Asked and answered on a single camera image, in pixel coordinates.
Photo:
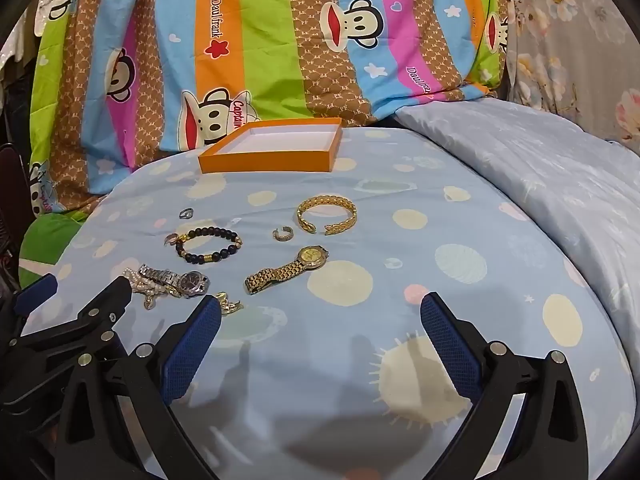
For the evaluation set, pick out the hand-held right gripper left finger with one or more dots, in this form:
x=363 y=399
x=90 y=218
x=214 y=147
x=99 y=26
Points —
x=192 y=347

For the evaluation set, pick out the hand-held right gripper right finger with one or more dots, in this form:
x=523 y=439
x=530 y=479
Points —
x=450 y=345

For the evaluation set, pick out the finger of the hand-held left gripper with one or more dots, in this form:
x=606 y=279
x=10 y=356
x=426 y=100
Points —
x=35 y=290
x=107 y=302

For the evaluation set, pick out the small chunky gold earring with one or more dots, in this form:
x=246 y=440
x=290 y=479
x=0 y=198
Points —
x=230 y=306

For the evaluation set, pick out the silver wrist watch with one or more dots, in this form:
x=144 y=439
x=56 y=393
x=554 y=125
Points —
x=192 y=280

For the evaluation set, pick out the gold hoop earring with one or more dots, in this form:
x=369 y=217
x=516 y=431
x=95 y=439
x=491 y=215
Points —
x=278 y=237

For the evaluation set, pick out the gold wrist watch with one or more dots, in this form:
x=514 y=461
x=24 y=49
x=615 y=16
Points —
x=312 y=256

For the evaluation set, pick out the orange shallow box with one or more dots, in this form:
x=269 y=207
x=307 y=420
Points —
x=260 y=162

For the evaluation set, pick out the blue dotted bed sheet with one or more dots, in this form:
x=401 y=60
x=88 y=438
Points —
x=380 y=240

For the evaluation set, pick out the pale blue quilt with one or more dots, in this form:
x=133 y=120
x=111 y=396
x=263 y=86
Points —
x=525 y=160

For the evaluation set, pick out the white lace cloth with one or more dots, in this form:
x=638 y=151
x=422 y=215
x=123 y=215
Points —
x=12 y=55

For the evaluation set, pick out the striped cartoon monkey blanket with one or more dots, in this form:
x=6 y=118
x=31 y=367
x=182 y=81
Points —
x=270 y=35

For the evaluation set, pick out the floral grey cloth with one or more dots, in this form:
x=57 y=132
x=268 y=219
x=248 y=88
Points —
x=575 y=50

